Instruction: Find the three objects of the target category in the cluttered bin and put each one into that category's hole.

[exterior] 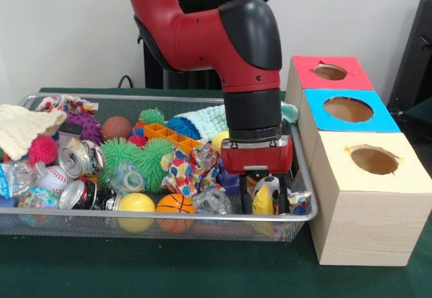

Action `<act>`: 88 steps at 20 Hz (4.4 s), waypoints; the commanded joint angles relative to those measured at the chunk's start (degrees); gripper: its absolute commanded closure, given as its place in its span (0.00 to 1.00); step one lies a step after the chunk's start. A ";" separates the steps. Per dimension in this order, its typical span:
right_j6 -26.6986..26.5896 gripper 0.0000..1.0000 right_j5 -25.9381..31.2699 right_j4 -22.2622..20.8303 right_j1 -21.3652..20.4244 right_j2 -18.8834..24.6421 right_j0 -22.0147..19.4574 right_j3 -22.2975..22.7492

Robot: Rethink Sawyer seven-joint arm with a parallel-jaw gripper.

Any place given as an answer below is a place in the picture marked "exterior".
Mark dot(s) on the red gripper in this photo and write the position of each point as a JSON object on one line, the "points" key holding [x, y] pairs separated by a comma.
{"points": [[256, 156]]}

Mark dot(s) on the mint green cloth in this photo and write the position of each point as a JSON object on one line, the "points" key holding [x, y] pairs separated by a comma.
{"points": [[209, 119]]}

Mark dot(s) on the cream yellow cloth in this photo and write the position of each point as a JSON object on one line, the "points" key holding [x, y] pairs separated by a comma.
{"points": [[23, 128]]}

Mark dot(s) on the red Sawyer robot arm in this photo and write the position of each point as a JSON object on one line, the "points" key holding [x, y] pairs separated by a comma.
{"points": [[216, 34]]}

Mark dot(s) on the wooden box with three holes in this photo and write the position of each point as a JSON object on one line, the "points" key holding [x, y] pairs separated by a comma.
{"points": [[364, 210]]}

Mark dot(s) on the clear mesh bin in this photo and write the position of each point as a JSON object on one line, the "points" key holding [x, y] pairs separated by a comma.
{"points": [[135, 229]]}

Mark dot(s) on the small soccer ball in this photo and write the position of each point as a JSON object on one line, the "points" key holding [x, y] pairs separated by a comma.
{"points": [[268, 183]]}

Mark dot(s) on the yellow cone toy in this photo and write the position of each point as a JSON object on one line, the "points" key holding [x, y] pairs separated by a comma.
{"points": [[262, 205]]}

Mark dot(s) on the colourful crinkled packet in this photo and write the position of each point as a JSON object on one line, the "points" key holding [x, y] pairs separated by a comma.
{"points": [[299, 202]]}

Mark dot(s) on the colourful patterned fabric toy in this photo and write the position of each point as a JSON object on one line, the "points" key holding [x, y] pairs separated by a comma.
{"points": [[192, 169]]}

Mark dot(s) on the bright orange mini basketball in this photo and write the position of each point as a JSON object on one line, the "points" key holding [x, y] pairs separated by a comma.
{"points": [[175, 207]]}

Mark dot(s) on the orange yellow plastic toy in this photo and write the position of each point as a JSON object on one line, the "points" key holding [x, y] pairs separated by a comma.
{"points": [[172, 136]]}

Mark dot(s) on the green spiky ball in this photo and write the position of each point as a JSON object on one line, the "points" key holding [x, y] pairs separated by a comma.
{"points": [[118, 156], [155, 163]]}

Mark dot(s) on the yellow ball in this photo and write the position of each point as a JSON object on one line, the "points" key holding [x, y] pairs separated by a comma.
{"points": [[136, 207]]}

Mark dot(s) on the brown toy football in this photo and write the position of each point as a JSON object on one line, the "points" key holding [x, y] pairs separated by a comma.
{"points": [[116, 128]]}

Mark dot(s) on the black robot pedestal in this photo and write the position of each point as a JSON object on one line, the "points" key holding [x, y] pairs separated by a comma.
{"points": [[155, 75]]}

